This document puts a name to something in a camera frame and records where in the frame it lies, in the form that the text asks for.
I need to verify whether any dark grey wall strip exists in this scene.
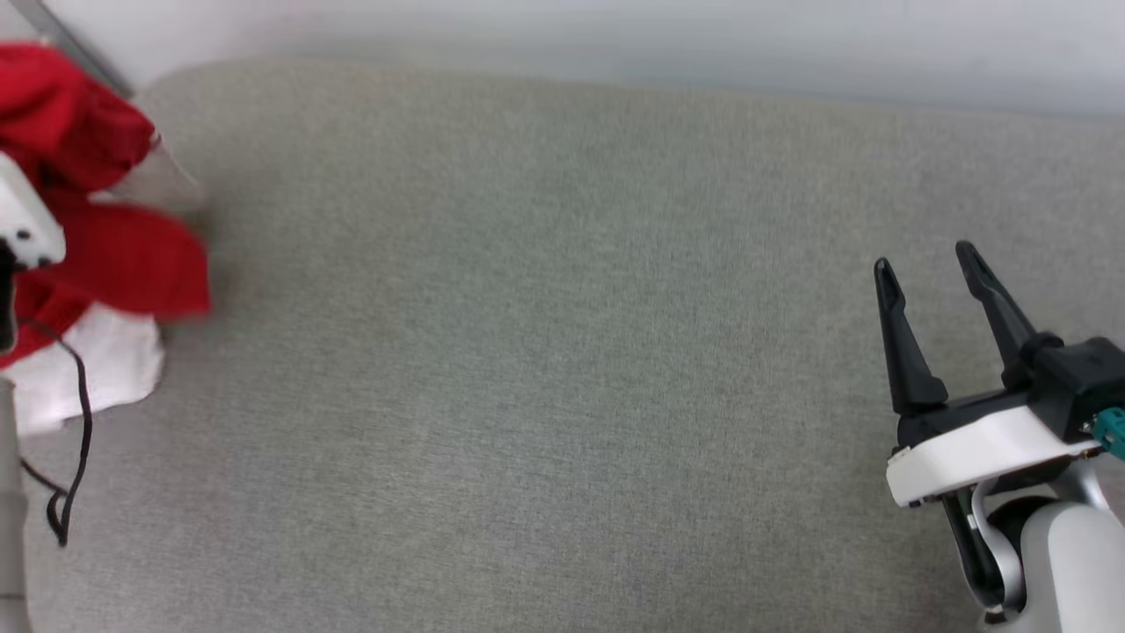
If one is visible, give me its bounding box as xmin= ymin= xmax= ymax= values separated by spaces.
xmin=9 ymin=0 xmax=137 ymax=98

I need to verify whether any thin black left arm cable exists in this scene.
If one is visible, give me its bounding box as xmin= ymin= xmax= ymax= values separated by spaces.
xmin=16 ymin=320 xmax=94 ymax=549

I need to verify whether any red and white garment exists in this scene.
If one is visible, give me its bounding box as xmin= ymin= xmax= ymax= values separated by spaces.
xmin=0 ymin=42 xmax=212 ymax=437

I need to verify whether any grey fabric sofa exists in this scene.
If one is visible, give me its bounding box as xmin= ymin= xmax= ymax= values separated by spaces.
xmin=0 ymin=57 xmax=1125 ymax=633

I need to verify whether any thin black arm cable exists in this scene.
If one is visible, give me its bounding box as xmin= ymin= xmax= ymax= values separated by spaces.
xmin=942 ymin=492 xmax=1003 ymax=612
xmin=16 ymin=320 xmax=94 ymax=549

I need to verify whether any teal connector plug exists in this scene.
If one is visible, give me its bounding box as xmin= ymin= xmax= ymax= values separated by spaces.
xmin=1088 ymin=406 xmax=1125 ymax=461

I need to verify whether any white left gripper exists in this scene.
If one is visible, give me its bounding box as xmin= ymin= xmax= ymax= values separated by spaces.
xmin=0 ymin=151 xmax=68 ymax=354

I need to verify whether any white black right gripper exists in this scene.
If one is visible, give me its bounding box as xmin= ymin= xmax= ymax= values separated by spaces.
xmin=873 ymin=240 xmax=1125 ymax=510

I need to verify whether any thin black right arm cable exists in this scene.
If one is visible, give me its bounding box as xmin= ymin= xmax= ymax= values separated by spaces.
xmin=942 ymin=492 xmax=1003 ymax=612

